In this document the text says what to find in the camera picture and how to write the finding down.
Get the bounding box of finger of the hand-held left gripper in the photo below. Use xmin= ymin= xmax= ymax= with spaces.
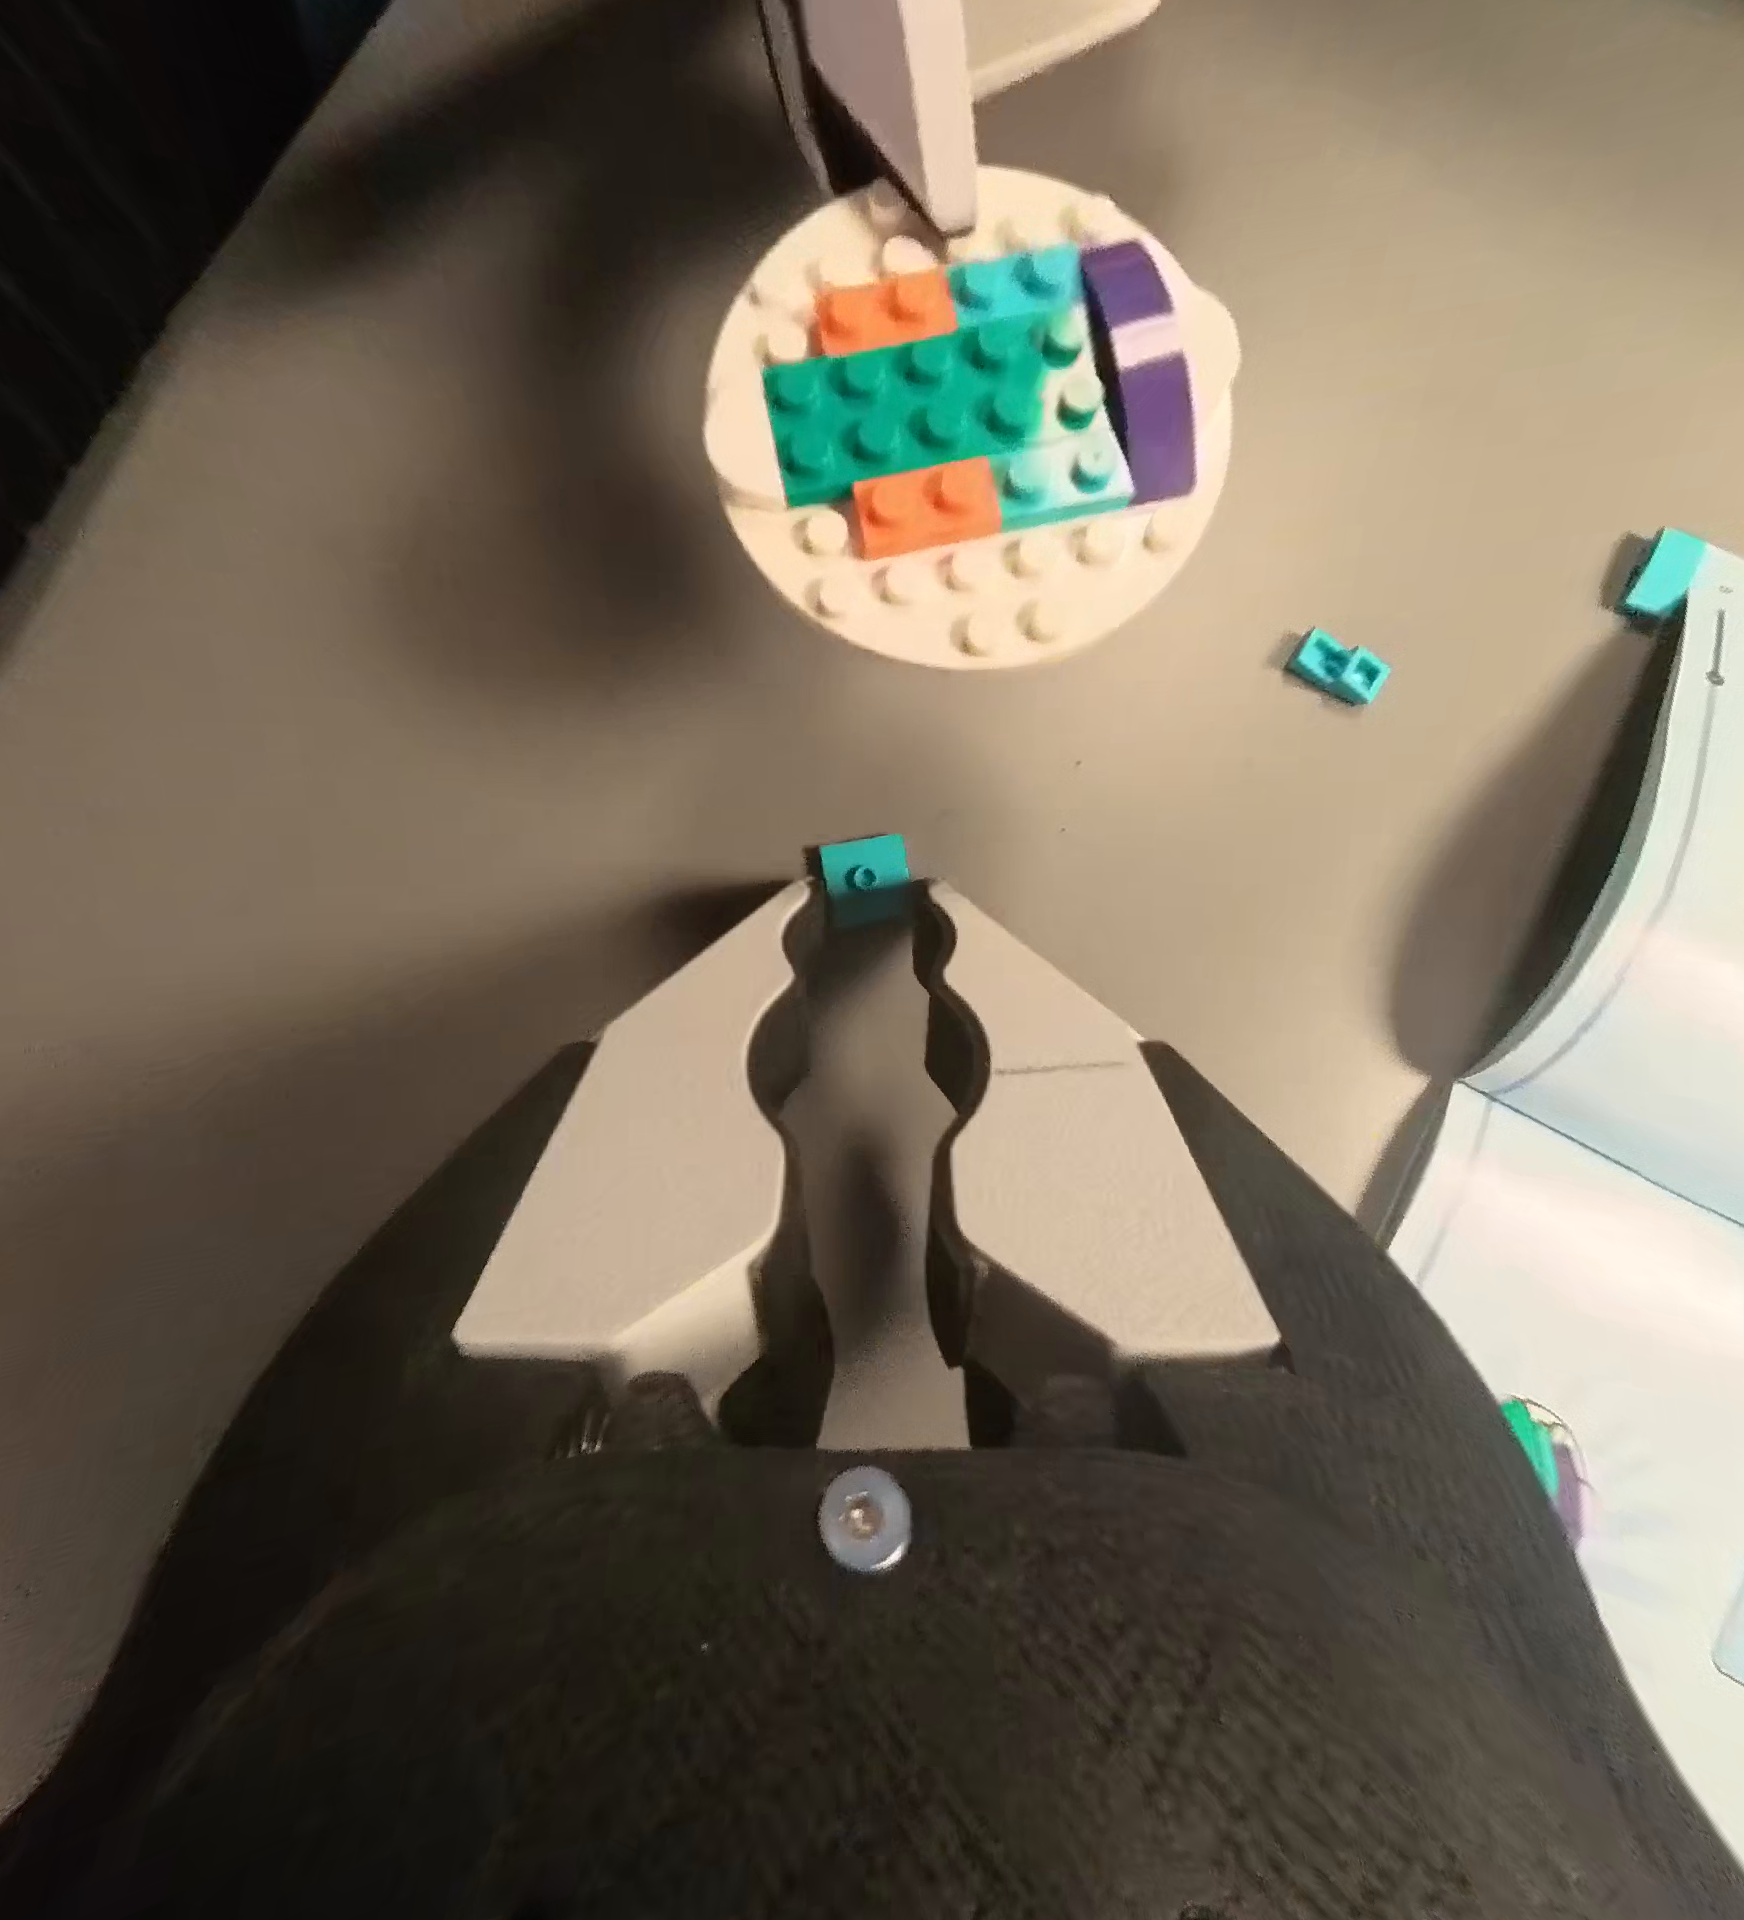
xmin=756 ymin=0 xmax=984 ymax=240

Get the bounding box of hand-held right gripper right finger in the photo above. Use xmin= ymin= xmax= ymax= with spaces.
xmin=909 ymin=880 xmax=1289 ymax=1419

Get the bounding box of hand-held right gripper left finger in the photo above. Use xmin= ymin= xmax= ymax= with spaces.
xmin=449 ymin=880 xmax=831 ymax=1419

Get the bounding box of dark green lego plate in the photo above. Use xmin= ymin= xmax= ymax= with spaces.
xmin=762 ymin=308 xmax=1118 ymax=507

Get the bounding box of purple lego brick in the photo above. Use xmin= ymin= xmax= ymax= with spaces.
xmin=1078 ymin=240 xmax=1207 ymax=507

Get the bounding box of teal square lego plate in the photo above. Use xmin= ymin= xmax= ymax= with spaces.
xmin=1617 ymin=527 xmax=1712 ymax=620
xmin=809 ymin=834 xmax=917 ymax=932

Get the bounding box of light blue instruction booklet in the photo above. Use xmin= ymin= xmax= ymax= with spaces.
xmin=1356 ymin=542 xmax=1744 ymax=1878

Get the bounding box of round cream lego plate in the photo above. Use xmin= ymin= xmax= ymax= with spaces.
xmin=702 ymin=163 xmax=1243 ymax=675

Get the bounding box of small teal lego piece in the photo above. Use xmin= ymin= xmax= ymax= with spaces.
xmin=1284 ymin=625 xmax=1397 ymax=710

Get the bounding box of person's black clothing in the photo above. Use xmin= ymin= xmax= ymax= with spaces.
xmin=0 ymin=0 xmax=311 ymax=737

